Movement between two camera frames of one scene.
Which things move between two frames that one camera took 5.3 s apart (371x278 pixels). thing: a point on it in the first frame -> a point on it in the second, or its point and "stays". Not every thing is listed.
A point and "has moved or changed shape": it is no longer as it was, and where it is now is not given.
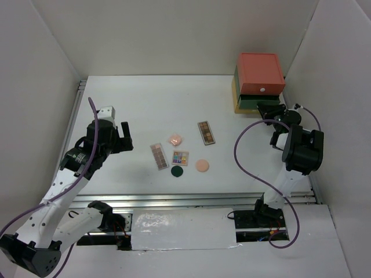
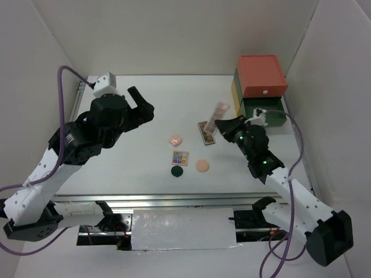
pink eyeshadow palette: [159, 156] -> [221, 109]
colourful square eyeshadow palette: [180, 157] stays
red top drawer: [260, 73] stays
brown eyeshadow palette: [206, 133] stays
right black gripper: [268, 111] -> [229, 126]
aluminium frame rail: [312, 197] stays
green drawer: [250, 101] has moved or changed shape
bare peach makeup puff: [202, 165] stays
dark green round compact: [177, 171] stays
